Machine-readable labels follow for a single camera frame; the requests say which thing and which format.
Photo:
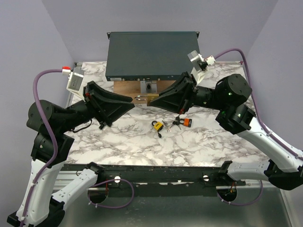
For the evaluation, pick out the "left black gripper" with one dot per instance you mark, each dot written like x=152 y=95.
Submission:
x=107 y=105

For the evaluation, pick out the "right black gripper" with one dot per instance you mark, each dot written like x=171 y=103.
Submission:
x=170 y=99

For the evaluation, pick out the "brass padlock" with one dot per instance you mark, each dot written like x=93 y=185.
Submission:
x=145 y=99

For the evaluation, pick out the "orange padlock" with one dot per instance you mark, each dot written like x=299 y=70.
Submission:
x=187 y=122

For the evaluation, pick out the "yellow padlock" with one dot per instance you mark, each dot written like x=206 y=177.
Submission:
x=158 y=126

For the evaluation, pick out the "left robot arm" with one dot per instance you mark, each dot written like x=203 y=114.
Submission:
x=40 y=206

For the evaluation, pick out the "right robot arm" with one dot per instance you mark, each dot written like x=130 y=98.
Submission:
x=284 y=169

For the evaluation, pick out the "wooden board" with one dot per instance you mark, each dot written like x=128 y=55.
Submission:
x=132 y=88

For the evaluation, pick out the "grey metal lock mount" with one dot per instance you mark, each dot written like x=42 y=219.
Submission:
x=148 y=86

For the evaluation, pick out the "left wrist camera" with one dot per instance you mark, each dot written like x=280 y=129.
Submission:
x=74 y=84

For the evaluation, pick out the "dark green network switch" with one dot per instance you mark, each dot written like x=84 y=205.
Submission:
x=150 y=55

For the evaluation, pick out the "black metal base rail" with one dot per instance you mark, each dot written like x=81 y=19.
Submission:
x=161 y=181

